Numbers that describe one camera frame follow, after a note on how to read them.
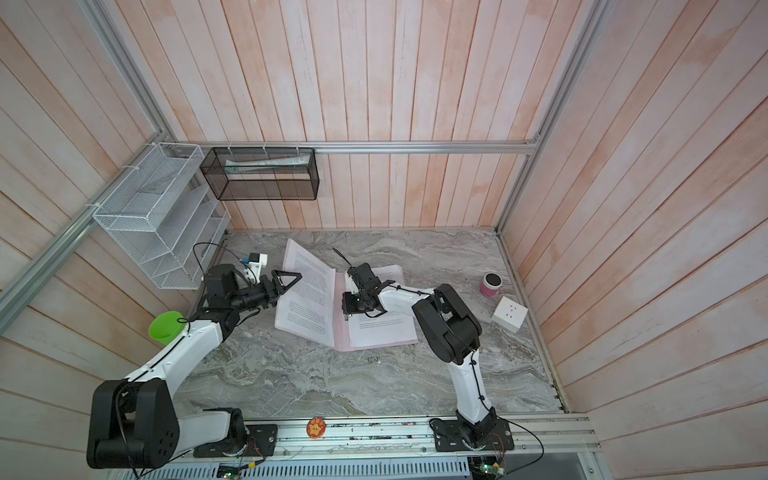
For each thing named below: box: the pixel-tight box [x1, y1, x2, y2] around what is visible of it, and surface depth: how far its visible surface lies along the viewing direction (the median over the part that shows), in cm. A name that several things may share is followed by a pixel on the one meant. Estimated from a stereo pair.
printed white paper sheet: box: [274, 238, 336, 348], surface depth 89 cm
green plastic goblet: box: [148, 311, 187, 346], surface depth 79 cm
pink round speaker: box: [480, 272, 503, 296], surface depth 101 cm
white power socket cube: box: [491, 296, 529, 333], surface depth 95 cm
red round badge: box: [306, 416, 327, 439], surface depth 78 cm
